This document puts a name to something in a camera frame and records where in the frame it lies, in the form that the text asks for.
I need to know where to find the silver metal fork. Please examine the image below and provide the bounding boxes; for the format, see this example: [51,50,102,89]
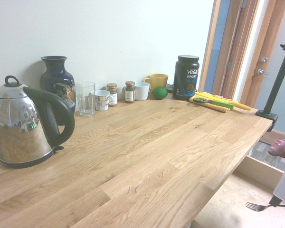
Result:
[245,201,285,212]

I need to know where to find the large open wooden drawer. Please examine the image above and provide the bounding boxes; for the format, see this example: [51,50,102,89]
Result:
[191,154,285,228]

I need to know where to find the yellow sheathed knife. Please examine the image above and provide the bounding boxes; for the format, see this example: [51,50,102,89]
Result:
[195,92,252,111]

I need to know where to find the yellow folded cloth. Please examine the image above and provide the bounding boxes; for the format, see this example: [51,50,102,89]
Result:
[189,91,231,114]

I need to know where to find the black Vega protein tub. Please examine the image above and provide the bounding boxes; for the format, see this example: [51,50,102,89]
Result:
[172,55,200,101]

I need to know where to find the green lime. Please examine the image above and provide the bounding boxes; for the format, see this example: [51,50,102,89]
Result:
[152,86,169,100]

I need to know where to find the yellow ceramic mug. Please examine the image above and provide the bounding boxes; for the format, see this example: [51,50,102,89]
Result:
[142,73,169,93]

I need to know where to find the plain white cup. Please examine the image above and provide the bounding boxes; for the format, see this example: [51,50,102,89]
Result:
[134,81,150,102]

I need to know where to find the slim copper-lid spice jar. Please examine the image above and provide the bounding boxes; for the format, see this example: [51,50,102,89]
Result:
[124,81,135,104]

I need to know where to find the wide copper-lid spice jar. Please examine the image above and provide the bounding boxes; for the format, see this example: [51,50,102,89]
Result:
[106,83,118,107]

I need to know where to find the small patterned white cup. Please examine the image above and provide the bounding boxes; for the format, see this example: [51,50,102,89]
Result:
[94,90,114,112]

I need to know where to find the clear drinking glass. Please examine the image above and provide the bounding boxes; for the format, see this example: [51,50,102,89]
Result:
[75,81,96,117]

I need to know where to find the dark blue painted vase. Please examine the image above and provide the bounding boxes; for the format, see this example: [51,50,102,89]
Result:
[39,56,76,126]

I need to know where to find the green handled scissors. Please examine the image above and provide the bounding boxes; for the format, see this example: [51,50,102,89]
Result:
[193,96,235,110]

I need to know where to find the black clamp camera stand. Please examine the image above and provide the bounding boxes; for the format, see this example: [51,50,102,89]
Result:
[256,33,285,133]

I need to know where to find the wooden door frame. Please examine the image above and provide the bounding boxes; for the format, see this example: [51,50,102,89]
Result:
[199,0,285,109]

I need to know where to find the chrome electric kettle black handle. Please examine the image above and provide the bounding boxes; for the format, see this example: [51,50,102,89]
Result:
[0,75,76,169]

